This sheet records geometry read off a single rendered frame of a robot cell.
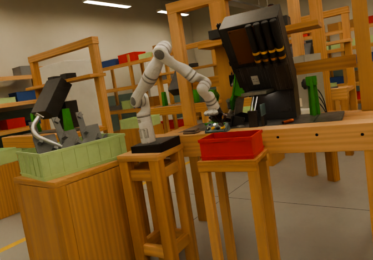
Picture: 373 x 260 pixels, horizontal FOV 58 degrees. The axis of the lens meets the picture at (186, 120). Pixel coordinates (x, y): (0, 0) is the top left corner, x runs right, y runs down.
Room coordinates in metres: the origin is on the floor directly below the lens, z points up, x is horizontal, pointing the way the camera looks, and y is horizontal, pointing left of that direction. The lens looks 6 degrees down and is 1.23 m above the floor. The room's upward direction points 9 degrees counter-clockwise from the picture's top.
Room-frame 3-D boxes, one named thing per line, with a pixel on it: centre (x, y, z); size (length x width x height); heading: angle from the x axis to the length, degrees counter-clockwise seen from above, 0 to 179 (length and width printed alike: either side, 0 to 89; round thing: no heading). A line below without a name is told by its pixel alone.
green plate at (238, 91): (2.35, -0.41, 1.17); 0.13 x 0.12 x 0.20; 61
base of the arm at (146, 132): (2.20, 0.27, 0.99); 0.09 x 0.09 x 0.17; 57
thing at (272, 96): (2.44, -0.66, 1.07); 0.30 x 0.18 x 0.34; 61
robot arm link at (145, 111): (2.20, 0.28, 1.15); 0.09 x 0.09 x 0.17; 43
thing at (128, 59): (8.67, 1.10, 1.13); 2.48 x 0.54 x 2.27; 53
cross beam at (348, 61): (2.69, -0.68, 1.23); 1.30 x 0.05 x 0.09; 61
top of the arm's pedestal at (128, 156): (2.20, 0.27, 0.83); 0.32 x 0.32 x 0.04; 59
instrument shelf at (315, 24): (2.60, -0.63, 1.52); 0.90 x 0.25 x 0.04; 61
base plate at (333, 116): (2.37, -0.50, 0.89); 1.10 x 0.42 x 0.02; 61
